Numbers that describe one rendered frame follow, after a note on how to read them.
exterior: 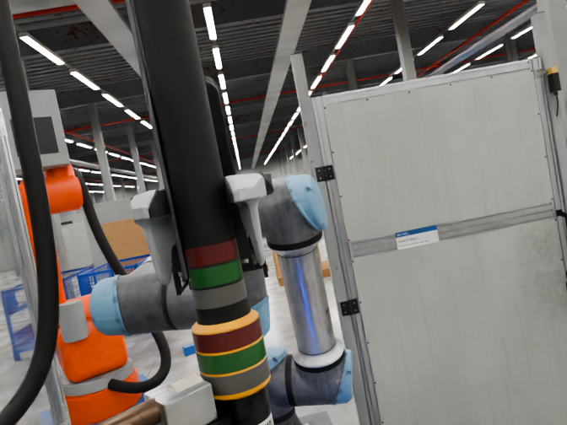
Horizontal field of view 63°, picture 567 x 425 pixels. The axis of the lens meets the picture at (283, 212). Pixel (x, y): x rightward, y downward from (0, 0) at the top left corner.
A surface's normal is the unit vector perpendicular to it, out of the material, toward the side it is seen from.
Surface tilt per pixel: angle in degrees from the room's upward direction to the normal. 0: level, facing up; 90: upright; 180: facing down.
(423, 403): 90
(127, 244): 90
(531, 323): 90
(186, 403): 90
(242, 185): 42
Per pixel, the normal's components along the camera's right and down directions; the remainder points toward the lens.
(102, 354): 0.53, -0.06
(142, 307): -0.20, 0.02
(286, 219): -0.14, 0.35
